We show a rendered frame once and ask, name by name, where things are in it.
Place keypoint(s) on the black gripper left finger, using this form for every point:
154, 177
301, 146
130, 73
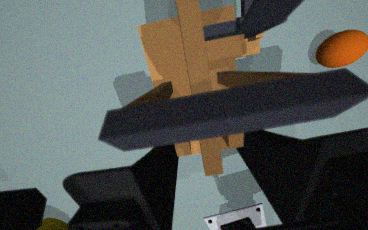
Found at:
151, 181

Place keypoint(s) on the orange ball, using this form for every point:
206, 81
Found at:
342, 49

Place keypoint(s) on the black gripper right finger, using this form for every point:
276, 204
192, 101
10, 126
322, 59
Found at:
287, 169

